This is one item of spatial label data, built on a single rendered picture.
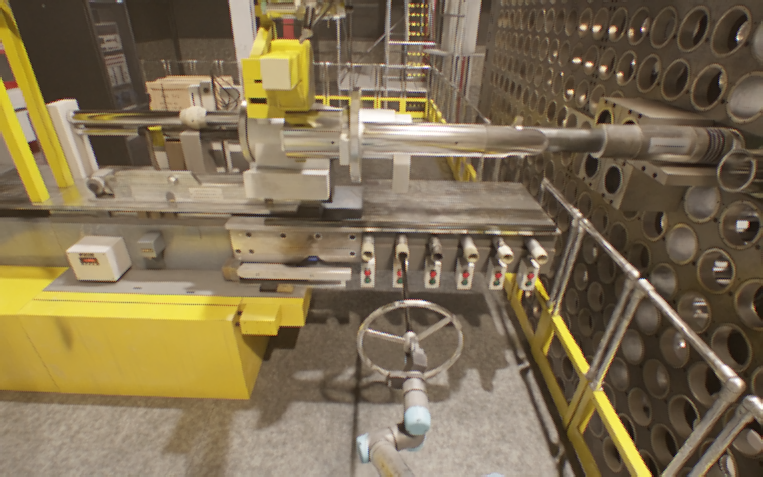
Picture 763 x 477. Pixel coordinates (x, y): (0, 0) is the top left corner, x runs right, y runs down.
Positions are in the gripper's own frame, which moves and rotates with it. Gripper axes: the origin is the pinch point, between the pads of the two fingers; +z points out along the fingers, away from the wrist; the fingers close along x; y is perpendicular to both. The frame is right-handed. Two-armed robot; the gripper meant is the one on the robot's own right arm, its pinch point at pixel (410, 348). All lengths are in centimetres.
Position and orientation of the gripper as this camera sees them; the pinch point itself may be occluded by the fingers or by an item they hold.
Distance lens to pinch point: 144.6
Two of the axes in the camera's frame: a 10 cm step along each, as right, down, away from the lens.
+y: 9.5, 2.8, 1.6
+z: 0.0, -5.0, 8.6
